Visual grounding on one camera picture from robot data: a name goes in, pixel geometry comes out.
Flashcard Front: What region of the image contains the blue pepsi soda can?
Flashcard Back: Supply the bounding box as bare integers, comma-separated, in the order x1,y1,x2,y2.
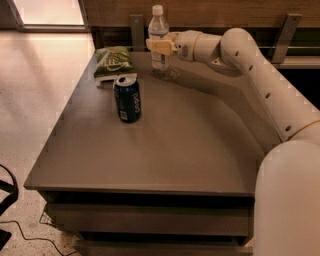
113,76,142,123

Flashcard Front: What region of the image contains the black floor cable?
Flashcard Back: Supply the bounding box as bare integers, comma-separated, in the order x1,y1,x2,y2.
0,219,79,256

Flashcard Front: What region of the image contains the metal wall bracket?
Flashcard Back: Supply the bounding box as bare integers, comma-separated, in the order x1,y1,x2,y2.
271,13,302,64
130,14,145,52

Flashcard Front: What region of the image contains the clear plastic water bottle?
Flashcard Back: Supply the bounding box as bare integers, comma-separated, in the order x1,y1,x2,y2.
148,5,169,72

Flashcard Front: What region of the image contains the left metal wall bracket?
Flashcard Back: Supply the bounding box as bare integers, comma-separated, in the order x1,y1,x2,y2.
130,14,145,52

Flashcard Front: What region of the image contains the black chair base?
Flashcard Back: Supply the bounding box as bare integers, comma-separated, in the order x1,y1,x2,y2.
0,164,19,251

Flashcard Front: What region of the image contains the right metal wall bracket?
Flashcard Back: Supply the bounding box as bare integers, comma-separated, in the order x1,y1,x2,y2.
271,13,302,64

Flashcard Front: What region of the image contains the lower grey drawer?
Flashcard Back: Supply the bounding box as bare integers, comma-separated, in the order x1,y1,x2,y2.
73,240,253,256

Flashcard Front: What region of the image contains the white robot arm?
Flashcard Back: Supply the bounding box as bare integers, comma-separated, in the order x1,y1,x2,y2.
146,28,320,256

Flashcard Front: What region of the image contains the green chip bag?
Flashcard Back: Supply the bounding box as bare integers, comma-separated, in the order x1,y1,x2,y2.
94,46,137,86

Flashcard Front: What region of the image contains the grey drawer cabinet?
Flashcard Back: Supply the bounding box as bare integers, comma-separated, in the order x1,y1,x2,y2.
25,53,273,247

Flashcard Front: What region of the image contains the grey drawer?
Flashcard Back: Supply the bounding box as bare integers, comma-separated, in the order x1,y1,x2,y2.
47,203,253,237
73,240,253,256

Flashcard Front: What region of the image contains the upper grey drawer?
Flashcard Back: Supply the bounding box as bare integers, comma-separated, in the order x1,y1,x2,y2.
47,203,253,237

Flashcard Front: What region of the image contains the bright window frame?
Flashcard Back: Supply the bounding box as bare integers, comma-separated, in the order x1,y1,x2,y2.
6,0,90,33

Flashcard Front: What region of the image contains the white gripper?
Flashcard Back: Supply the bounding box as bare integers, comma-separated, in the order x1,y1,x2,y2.
146,30,201,62

